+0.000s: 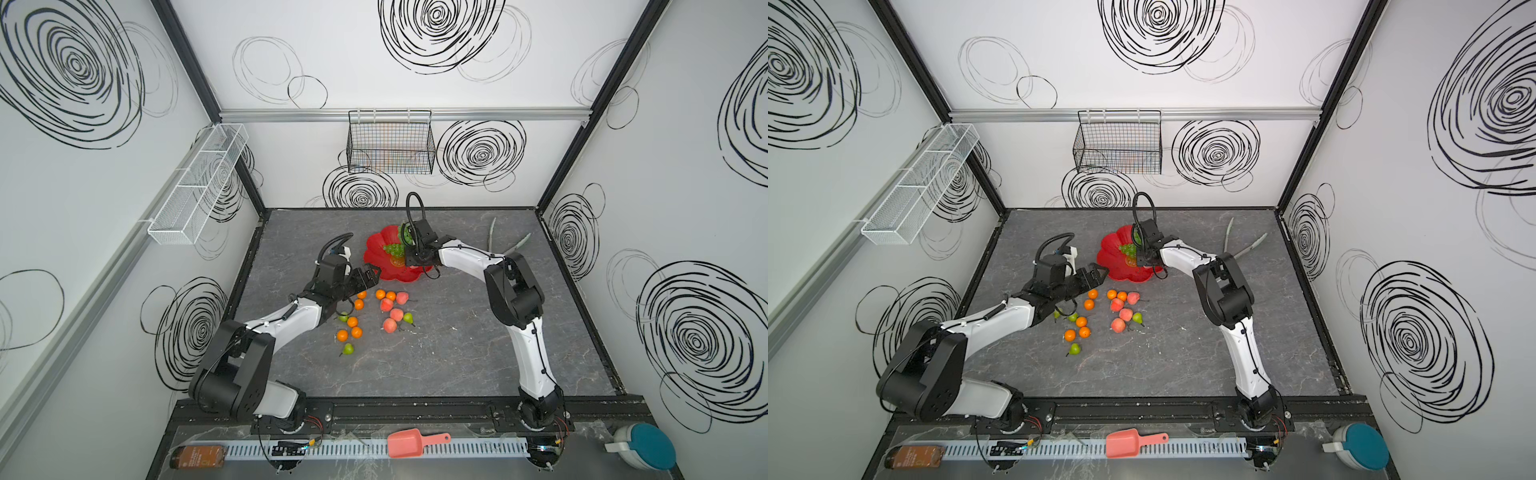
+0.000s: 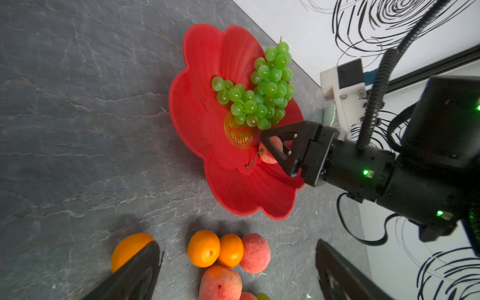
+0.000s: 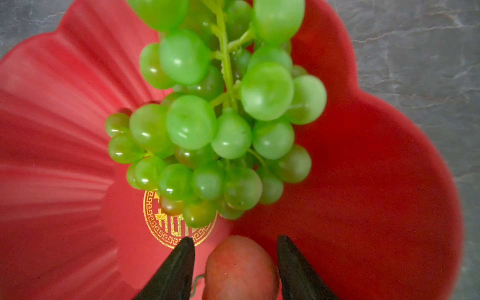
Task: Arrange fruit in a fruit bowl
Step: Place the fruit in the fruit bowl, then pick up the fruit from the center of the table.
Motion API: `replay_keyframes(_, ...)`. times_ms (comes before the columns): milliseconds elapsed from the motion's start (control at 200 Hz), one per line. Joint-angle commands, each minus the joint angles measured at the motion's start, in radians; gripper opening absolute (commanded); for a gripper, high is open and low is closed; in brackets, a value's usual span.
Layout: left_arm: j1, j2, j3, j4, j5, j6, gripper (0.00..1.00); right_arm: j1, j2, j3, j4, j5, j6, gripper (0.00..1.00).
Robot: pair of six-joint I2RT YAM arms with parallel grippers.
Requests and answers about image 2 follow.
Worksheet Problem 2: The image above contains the green grape bunch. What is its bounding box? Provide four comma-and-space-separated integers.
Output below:
211, 40, 296, 131

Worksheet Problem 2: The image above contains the orange top right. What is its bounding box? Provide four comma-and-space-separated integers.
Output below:
217, 234, 245, 269

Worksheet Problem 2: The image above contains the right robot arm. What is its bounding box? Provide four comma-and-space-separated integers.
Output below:
261, 76, 480, 253

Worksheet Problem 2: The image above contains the green pear right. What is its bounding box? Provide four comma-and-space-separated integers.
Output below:
256, 292, 271, 300

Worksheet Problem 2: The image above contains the red flower-shaped bowl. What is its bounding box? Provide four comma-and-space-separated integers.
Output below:
169, 24, 304, 220

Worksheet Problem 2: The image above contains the black corrugated cable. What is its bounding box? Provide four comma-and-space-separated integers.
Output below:
355, 0, 453, 151

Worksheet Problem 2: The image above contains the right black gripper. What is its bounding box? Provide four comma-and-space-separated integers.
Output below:
260, 121, 340, 187

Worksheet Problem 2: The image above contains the orange middle left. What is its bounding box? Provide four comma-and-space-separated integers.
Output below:
111, 233, 154, 273

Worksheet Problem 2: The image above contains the pink peach top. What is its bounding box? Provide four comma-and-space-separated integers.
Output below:
240, 233, 271, 275

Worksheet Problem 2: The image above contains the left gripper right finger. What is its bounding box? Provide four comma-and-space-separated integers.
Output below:
315, 239, 391, 300

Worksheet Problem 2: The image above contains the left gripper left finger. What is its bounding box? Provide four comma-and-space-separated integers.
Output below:
84, 241, 163, 300

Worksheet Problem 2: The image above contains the orange near peaches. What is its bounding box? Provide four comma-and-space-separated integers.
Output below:
187, 230, 221, 268

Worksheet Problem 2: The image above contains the lone pink peach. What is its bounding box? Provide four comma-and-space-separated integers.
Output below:
245, 135, 285, 169

